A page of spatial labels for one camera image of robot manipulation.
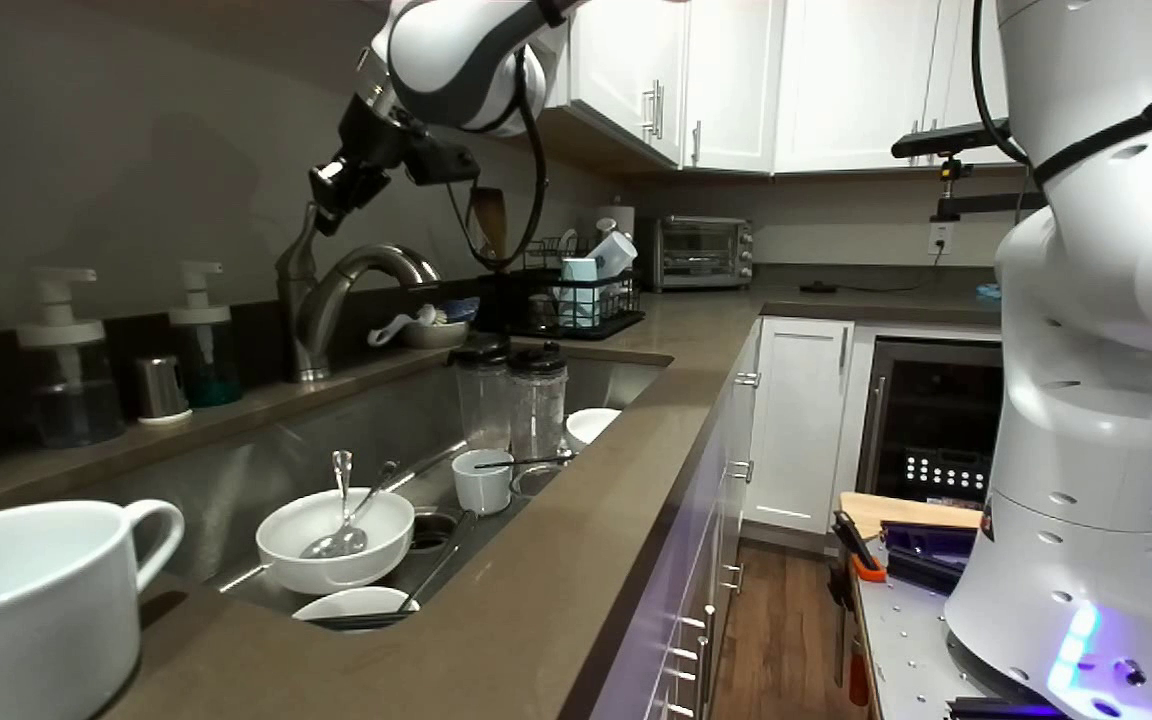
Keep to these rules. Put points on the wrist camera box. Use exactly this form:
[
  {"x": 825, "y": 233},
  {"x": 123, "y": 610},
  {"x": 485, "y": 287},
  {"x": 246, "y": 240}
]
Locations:
[{"x": 442, "y": 160}]

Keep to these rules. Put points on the round white plate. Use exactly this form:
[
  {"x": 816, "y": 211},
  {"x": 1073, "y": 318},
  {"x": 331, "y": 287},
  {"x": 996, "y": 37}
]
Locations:
[{"x": 595, "y": 424}]

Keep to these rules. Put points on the metal spoon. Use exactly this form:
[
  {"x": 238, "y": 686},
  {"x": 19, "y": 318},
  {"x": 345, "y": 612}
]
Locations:
[{"x": 361, "y": 513}]

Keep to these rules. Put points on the large white mug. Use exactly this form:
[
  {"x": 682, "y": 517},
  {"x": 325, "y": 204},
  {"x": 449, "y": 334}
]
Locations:
[{"x": 28, "y": 606}]

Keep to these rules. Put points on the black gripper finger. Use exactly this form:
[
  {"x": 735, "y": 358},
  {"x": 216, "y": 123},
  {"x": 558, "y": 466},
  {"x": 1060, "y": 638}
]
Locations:
[
  {"x": 325, "y": 185},
  {"x": 345, "y": 200}
]

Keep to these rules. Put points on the robot mounting table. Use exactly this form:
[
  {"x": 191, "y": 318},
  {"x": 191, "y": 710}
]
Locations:
[{"x": 911, "y": 640}]

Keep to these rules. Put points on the black wine cooler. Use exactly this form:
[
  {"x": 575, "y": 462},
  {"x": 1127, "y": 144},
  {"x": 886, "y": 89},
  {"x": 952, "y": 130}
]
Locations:
[{"x": 929, "y": 423}]

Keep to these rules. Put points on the white upper cabinets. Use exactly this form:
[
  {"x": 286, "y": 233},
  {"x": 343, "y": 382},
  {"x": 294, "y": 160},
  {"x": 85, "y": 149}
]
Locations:
[{"x": 790, "y": 82}]

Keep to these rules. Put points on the clear jar black lid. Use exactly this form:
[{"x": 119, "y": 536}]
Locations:
[
  {"x": 537, "y": 401},
  {"x": 476, "y": 394}
]

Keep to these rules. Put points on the black camera stand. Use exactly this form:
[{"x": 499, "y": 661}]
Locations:
[{"x": 960, "y": 167}]

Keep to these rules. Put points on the white bowl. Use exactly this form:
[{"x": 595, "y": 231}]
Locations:
[{"x": 334, "y": 543}]

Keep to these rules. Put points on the small white cup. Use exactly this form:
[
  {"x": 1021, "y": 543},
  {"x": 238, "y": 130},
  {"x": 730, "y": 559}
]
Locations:
[{"x": 480, "y": 481}]

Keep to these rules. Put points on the white corner base cabinet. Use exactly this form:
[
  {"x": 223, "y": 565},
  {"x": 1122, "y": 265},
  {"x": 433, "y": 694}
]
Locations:
[{"x": 803, "y": 423}]

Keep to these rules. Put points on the green soap dispenser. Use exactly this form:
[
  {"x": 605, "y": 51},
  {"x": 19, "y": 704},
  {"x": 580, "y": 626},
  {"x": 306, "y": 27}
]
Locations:
[{"x": 206, "y": 347}]

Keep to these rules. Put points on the upright metal fork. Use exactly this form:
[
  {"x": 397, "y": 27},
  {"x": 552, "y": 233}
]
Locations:
[{"x": 343, "y": 486}]

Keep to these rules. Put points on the wooden utensil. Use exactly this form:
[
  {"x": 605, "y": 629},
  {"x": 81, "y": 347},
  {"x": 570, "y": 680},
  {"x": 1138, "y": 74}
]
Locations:
[{"x": 488, "y": 220}]

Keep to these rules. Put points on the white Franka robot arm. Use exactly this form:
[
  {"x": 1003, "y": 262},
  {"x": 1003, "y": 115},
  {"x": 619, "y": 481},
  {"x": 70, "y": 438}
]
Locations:
[{"x": 1098, "y": 401}]

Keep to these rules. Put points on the clear soap dispenser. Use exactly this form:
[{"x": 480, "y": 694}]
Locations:
[{"x": 66, "y": 365}]

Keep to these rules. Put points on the chrome kitchen tap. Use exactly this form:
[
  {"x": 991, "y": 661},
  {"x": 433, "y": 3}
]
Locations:
[{"x": 320, "y": 301}]

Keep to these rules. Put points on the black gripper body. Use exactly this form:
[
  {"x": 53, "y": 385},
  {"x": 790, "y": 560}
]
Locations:
[{"x": 374, "y": 141}]

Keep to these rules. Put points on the silver toaster oven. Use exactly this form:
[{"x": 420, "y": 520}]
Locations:
[{"x": 697, "y": 249}]

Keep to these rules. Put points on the orange black clamp tool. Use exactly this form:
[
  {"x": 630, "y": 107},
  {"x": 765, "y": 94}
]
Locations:
[{"x": 859, "y": 545}]

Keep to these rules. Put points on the small white dish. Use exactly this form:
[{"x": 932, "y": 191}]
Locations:
[{"x": 354, "y": 606}]

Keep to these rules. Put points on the lower kitchen cabinets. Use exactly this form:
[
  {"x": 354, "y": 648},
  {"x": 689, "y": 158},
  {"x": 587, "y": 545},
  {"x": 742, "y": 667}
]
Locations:
[{"x": 689, "y": 560}]

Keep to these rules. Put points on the small metal cup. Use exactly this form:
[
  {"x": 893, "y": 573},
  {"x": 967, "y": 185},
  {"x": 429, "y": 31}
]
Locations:
[{"x": 162, "y": 389}]

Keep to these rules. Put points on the wooden board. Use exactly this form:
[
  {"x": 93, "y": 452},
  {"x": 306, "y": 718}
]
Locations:
[{"x": 911, "y": 508}]

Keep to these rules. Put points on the pale blue container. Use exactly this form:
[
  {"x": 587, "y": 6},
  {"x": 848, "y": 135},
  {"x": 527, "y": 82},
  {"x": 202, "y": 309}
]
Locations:
[{"x": 595, "y": 282}]

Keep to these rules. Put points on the stainless steel sink basin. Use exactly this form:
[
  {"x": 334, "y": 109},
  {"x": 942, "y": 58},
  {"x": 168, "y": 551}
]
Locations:
[{"x": 339, "y": 462}]

